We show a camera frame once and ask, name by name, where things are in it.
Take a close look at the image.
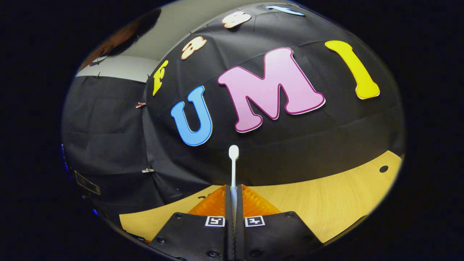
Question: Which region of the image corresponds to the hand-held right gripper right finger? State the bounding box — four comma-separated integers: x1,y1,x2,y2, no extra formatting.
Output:
236,184,323,261

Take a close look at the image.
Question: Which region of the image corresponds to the light blue toothbrush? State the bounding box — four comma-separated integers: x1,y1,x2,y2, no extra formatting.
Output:
228,145,240,232

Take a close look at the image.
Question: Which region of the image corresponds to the wooden desktop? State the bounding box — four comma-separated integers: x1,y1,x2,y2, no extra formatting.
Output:
120,150,403,243

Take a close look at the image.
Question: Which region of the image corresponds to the person's head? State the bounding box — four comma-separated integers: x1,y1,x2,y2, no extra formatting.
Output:
78,7,162,71

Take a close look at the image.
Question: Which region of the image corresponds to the black backdrop cloth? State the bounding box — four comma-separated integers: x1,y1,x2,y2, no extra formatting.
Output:
62,2,406,225

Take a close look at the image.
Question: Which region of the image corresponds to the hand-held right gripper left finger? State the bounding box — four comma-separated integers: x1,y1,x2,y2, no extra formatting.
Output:
149,184,232,261

